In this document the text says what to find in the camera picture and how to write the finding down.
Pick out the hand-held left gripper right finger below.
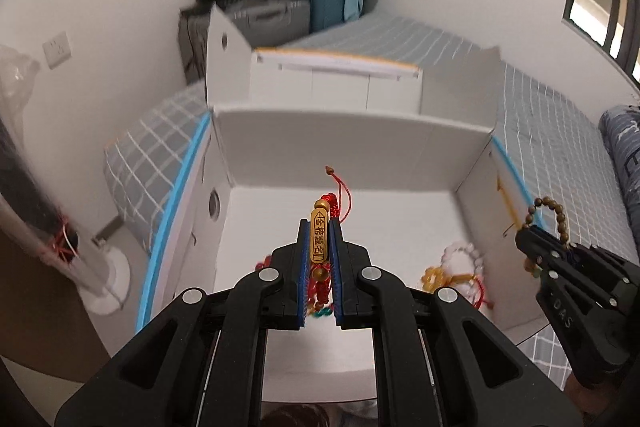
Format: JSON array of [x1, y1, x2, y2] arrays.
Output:
[[330, 219, 586, 427]]

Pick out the amber yellow bead bracelet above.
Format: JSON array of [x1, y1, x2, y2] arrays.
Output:
[[419, 264, 451, 293]]

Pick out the multicoloured glass bead bracelet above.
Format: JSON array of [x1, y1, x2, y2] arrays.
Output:
[[306, 302, 336, 321]]

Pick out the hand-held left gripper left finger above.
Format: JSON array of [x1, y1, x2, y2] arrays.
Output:
[[55, 217, 309, 427]]

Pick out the blue yellow white cardboard box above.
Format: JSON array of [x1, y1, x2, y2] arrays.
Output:
[[135, 4, 546, 405]]

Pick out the brown wooden bead bracelet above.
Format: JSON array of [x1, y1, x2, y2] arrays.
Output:
[[522, 197, 571, 275]]

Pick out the grey hard suitcase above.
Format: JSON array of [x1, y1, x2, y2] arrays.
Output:
[[227, 0, 313, 50]]

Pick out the teal hard suitcase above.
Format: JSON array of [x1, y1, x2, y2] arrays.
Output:
[[300, 0, 351, 32]]

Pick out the white round stand base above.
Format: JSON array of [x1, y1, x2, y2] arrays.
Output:
[[82, 237, 133, 318]]

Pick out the clear plastic bag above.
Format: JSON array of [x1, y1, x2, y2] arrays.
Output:
[[0, 44, 41, 118]]

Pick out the red string bracelet gold charm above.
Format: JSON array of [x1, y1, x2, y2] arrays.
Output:
[[307, 164, 353, 303]]

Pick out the dark soft suitcase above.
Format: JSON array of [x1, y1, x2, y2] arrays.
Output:
[[177, 4, 211, 85]]

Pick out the plain red string bracelet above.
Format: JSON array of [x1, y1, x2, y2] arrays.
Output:
[[447, 273, 496, 311]]

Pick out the grey checked bed sheet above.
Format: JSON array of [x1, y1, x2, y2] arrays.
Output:
[[102, 14, 633, 373]]

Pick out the white wall socket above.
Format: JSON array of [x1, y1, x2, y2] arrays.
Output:
[[42, 32, 71, 70]]

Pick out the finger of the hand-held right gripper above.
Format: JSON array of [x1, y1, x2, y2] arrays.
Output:
[[515, 232, 627, 379], [530, 226, 640, 304]]

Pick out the white bead bracelet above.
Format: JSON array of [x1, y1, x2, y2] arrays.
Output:
[[442, 243, 486, 278]]

